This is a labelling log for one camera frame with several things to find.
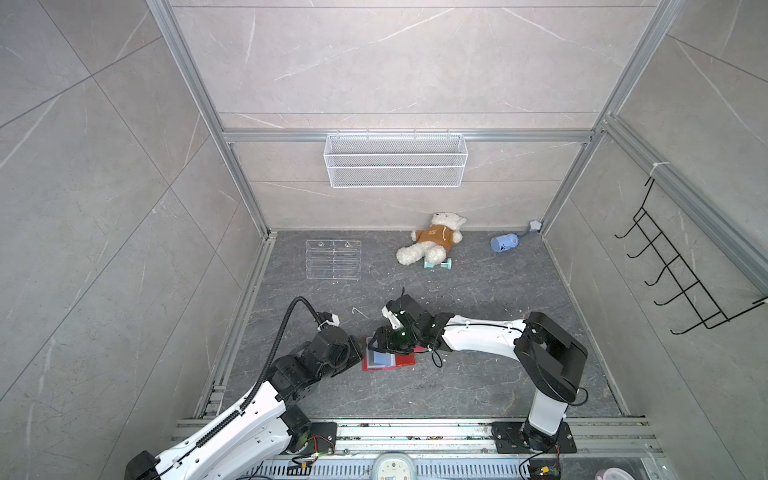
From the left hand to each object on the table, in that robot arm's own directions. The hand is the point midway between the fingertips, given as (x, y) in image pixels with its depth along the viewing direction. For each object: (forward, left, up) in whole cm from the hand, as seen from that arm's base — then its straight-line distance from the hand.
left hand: (366, 339), depth 77 cm
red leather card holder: (-2, -1, -10) cm, 10 cm away
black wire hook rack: (+6, -73, +19) cm, 76 cm away
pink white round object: (-30, -57, -10) cm, 65 cm away
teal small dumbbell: (+33, -28, -11) cm, 44 cm away
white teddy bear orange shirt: (+39, -24, -5) cm, 45 cm away
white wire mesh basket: (+57, -11, +16) cm, 60 cm away
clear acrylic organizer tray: (+34, +13, -8) cm, 37 cm away
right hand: (+1, -2, -8) cm, 8 cm away
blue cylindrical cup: (+40, -51, -8) cm, 66 cm away
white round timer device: (-27, -6, -10) cm, 29 cm away
